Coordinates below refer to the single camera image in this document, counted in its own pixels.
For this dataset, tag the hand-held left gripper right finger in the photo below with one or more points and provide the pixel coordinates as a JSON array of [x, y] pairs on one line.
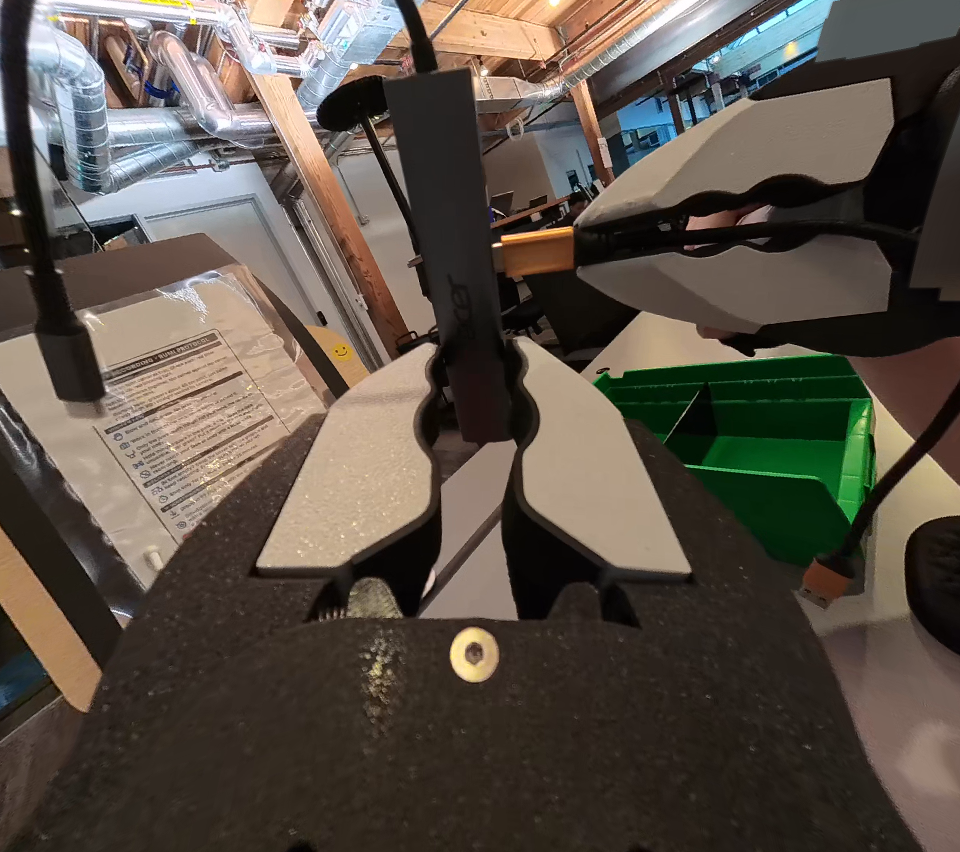
[[592, 484]]

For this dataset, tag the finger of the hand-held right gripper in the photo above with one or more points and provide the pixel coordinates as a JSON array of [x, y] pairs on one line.
[[750, 147], [750, 286]]

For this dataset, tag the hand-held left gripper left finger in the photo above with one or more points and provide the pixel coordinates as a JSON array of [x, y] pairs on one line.
[[352, 477]]

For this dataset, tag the person's right hand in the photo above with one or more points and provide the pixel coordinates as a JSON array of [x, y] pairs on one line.
[[915, 387]]

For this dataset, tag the wooden board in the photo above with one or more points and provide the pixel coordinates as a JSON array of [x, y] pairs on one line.
[[356, 376]]

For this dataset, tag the yellow smiley sticker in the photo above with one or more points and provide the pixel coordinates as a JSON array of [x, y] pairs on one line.
[[341, 351]]

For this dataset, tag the green plastic bin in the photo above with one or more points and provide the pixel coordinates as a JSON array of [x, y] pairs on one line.
[[765, 469]]

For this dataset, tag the laminated instruction sheet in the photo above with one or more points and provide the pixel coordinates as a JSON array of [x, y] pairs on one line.
[[187, 402], [22, 387]]

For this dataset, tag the wooden side panel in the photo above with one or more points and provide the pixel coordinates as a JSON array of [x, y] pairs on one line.
[[45, 642]]

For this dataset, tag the black disc on stand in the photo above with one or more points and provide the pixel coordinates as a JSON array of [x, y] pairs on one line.
[[349, 106]]

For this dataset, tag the silver insulated pipe bundle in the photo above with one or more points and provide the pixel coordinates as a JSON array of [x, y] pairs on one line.
[[82, 109]]

